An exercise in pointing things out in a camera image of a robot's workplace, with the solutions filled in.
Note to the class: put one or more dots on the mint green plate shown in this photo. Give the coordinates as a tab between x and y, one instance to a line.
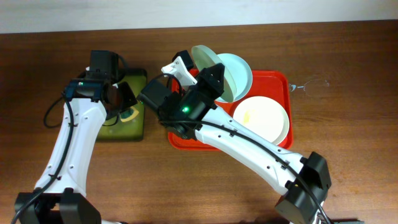
204	57

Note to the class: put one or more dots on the red plastic tray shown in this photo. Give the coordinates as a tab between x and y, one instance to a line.
268	83

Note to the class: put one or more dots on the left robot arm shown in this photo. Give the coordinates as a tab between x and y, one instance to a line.
59	195

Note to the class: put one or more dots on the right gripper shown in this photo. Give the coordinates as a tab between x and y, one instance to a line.
203	86

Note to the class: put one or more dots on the cream white plate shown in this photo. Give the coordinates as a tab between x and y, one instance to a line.
265	117

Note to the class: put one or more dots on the black tray with green mat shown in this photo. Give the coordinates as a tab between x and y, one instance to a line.
132	130

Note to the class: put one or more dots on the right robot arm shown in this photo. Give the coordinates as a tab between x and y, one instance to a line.
302	182

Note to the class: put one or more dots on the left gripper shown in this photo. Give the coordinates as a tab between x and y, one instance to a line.
125	98

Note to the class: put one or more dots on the green and yellow sponge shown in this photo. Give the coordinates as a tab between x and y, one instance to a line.
129	114

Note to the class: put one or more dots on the light blue plate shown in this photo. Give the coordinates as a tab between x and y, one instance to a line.
241	73

